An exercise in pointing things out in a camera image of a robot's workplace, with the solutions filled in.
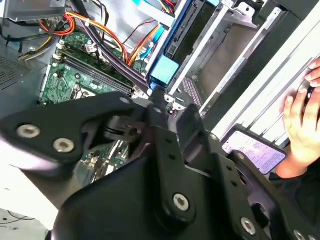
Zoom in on hard disk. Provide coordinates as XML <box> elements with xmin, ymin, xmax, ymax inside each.
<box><xmin>145</xmin><ymin>0</ymin><xmax>226</xmax><ymax>98</ymax></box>

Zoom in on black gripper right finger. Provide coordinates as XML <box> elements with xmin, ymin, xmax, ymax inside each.
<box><xmin>177</xmin><ymin>103</ymin><xmax>320</xmax><ymax>240</ymax></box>

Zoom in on person's hand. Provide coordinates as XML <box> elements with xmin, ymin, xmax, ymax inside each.
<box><xmin>276</xmin><ymin>59</ymin><xmax>320</xmax><ymax>180</ymax></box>

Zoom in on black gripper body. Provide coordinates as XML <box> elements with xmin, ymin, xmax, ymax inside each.
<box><xmin>48</xmin><ymin>154</ymin><xmax>245</xmax><ymax>240</ymax></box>

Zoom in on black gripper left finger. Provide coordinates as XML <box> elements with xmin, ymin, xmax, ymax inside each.
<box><xmin>0</xmin><ymin>89</ymin><xmax>198</xmax><ymax>227</ymax></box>

